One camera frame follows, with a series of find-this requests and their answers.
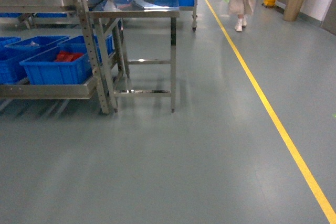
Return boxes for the blue bin with red wrap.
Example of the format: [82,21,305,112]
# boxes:
[19,44,101,86]

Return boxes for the rear right blue bin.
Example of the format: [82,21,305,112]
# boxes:
[57,34,114,57]

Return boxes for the rear left blue bin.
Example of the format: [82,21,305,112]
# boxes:
[5,35,70,51]

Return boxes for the front left blue bin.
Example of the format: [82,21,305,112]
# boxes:
[1,47,59,85]

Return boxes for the stainless steel side table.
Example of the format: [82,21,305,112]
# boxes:
[89,0,180,112]

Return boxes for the red bubble wrap sheets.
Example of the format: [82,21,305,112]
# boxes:
[55,50,84,62]

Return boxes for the steel flow rack shelving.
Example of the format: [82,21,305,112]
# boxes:
[1,0,122,114]

